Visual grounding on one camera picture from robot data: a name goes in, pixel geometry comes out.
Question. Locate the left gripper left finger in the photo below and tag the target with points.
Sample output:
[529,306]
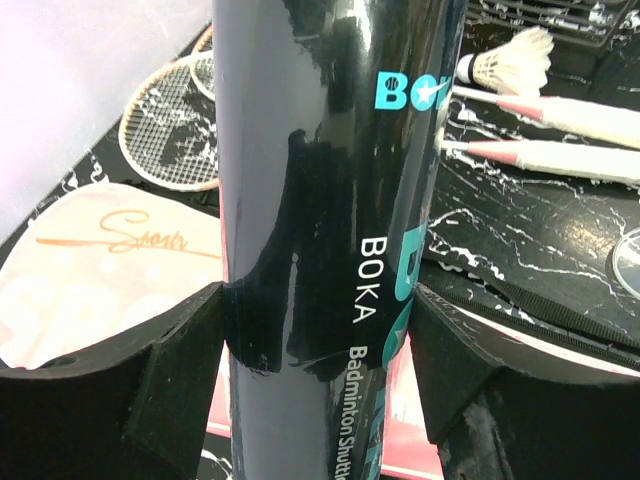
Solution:
[133,406]

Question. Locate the left pink badminton racket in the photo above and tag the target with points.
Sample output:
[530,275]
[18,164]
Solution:
[168,143]

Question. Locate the clear tube lid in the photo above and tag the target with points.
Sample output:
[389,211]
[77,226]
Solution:
[626,262]

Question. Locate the black wire basket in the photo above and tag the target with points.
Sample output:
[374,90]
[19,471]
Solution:
[589,24]

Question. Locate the black shuttlecock tube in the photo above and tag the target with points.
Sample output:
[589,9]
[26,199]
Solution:
[321,243]

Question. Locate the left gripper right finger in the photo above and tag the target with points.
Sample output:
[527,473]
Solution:
[509,399]

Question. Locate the pink badminton racket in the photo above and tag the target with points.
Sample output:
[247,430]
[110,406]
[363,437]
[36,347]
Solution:
[550,112]
[168,143]

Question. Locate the right pink badminton racket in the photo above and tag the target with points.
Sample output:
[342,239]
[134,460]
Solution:
[550,112]

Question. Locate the shuttlecock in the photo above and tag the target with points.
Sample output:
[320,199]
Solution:
[518,67]

